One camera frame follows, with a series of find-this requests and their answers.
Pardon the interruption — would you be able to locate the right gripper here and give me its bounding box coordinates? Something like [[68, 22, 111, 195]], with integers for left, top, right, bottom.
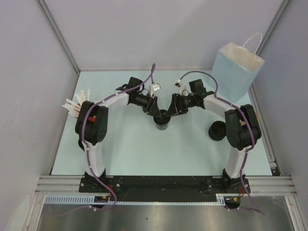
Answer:
[[166, 93, 197, 116]]

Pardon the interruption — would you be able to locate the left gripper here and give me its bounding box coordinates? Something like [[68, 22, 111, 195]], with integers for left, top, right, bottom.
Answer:
[[132, 93, 162, 119]]

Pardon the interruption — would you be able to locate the black cup lid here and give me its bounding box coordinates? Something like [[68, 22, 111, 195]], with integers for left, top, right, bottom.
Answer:
[[154, 117, 171, 126]]

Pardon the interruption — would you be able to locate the single black coffee cup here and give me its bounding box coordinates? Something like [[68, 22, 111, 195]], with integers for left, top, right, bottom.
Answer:
[[154, 110, 171, 130]]

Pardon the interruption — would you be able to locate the light blue paper bag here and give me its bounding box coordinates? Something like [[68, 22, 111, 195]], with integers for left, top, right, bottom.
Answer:
[[211, 42, 265, 103]]

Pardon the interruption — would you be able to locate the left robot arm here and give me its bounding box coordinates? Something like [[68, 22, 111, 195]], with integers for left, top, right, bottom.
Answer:
[[75, 77, 164, 193]]

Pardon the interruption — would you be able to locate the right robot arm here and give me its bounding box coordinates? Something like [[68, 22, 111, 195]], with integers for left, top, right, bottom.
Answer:
[[166, 79, 261, 193]]

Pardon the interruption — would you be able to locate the brown cardboard cup carrier stack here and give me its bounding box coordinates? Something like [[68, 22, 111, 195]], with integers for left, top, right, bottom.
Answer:
[[255, 112, 260, 124]]

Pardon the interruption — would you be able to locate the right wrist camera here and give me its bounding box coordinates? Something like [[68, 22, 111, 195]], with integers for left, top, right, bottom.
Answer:
[[175, 79, 186, 96]]

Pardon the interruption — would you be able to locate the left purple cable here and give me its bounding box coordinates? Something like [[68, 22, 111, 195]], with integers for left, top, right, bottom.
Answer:
[[47, 63, 156, 216]]

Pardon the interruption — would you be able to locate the purple cable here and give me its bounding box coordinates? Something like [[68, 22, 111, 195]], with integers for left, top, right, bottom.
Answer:
[[178, 71, 265, 215], [47, 63, 156, 216]]

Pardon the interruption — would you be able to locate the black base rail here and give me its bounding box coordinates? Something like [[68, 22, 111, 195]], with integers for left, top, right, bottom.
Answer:
[[79, 174, 250, 202]]

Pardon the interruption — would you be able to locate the white cable duct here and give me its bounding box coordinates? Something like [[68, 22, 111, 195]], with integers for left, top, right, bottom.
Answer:
[[45, 194, 240, 206]]

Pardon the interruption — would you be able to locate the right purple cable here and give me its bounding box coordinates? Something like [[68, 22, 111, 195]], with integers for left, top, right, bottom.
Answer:
[[178, 71, 265, 215]]

